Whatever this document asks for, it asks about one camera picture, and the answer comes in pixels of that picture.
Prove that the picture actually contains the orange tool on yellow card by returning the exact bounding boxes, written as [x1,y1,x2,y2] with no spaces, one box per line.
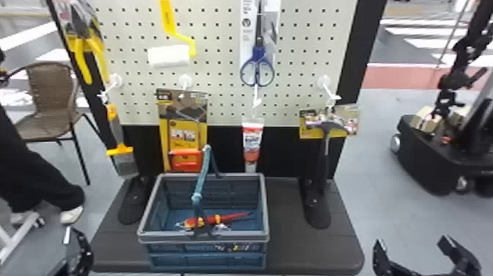
[155,88,209,173]

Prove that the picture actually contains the person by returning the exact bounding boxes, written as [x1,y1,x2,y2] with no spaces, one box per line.
[0,103,86,227]

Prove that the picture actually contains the blue scissors on card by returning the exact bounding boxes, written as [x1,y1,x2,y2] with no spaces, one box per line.
[238,0,282,88]

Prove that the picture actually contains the white pegboard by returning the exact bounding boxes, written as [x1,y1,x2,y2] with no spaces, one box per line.
[45,0,388,230]

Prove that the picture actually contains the black hammer on card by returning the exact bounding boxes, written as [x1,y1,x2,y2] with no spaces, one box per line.
[299,104,360,195]

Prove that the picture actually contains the yellow pliers on card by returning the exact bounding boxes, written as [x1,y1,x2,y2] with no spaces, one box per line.
[53,0,112,86]

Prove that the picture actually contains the blue basket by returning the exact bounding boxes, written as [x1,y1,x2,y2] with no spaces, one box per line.
[136,144,271,273]

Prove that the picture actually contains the red white glue tube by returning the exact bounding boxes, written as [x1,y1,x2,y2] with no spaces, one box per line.
[241,117,266,173]

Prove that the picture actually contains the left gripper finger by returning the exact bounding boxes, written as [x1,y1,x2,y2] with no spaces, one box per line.
[63,227,95,276]

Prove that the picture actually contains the brown chair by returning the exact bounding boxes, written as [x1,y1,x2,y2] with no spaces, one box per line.
[14,61,102,186]

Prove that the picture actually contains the yellow handled scraper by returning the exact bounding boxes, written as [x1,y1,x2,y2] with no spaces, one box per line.
[105,103,140,179]

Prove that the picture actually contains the yellow paint roller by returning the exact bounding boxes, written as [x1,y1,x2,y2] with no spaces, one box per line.
[147,0,197,70]

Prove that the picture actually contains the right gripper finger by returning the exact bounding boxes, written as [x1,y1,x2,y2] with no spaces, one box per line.
[437,234,483,276]
[371,238,416,276]

